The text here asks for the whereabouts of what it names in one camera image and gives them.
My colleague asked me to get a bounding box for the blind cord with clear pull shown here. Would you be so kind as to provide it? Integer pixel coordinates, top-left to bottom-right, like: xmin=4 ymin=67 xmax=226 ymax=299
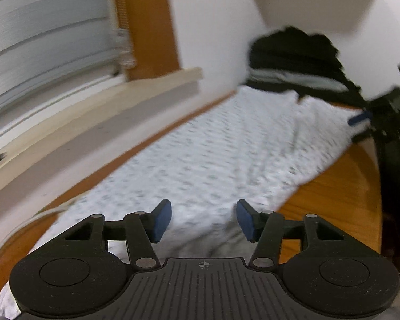
xmin=111 ymin=0 xmax=136 ymax=68

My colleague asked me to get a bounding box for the grey window blind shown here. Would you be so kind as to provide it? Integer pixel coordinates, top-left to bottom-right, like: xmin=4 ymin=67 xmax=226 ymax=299
xmin=0 ymin=0 xmax=121 ymax=117

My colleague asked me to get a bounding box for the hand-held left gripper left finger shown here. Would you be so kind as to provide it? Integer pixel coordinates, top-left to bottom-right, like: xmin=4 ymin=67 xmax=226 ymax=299
xmin=42 ymin=199 xmax=173 ymax=271

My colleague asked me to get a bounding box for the white wall shelf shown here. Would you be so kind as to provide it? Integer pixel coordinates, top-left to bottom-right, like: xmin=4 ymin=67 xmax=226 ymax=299
xmin=238 ymin=0 xmax=387 ymax=32

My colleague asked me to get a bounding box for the white patterned shirt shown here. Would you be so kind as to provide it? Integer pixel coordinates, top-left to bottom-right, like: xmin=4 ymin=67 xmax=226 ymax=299
xmin=0 ymin=85 xmax=367 ymax=317

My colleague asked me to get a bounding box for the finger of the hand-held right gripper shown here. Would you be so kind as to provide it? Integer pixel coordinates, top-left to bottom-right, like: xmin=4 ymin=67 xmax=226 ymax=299
xmin=348 ymin=107 xmax=379 ymax=126
xmin=351 ymin=128 xmax=381 ymax=145

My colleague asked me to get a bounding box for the black laptop bag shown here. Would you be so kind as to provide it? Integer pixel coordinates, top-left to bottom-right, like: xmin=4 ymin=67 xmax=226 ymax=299
xmin=245 ymin=77 xmax=364 ymax=109

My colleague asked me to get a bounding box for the wooden window frame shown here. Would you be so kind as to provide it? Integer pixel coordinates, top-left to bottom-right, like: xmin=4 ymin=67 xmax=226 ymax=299
xmin=111 ymin=0 xmax=181 ymax=82

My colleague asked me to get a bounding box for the black folded garment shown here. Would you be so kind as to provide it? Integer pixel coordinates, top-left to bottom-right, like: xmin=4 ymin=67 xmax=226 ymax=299
xmin=248 ymin=47 xmax=345 ymax=74

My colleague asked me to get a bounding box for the grey folded garment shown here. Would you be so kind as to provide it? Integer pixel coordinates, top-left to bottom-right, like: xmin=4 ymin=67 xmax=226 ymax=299
xmin=250 ymin=67 xmax=350 ymax=92

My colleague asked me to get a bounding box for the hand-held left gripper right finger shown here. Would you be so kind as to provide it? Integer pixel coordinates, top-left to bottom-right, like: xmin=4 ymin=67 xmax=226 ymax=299
xmin=237 ymin=199 xmax=364 ymax=271

